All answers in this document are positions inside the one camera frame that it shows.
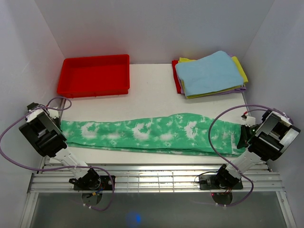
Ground red plastic bin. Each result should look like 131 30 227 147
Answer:
57 54 130 98

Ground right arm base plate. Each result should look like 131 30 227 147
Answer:
194 173 243 190

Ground yellow folded cloth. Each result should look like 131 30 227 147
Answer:
178 56 249 99

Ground green tie-dye trousers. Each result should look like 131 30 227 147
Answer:
61 113 245 157

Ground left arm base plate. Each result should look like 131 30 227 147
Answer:
69 175 116 191

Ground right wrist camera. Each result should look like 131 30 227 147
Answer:
241 112 256 127

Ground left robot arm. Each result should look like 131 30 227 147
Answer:
19 103 101 190

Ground purple cable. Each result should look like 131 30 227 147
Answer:
208 104 294 208
0 96 115 212

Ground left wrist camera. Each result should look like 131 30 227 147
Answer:
47 109 59 119

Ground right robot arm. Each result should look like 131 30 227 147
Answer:
214 110 301 189

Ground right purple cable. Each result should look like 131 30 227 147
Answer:
208 104 294 208

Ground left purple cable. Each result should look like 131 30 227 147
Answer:
0 96 115 212

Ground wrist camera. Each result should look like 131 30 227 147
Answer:
47 109 59 119
241 112 256 127

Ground aluminium rail frame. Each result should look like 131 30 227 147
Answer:
20 158 296 228

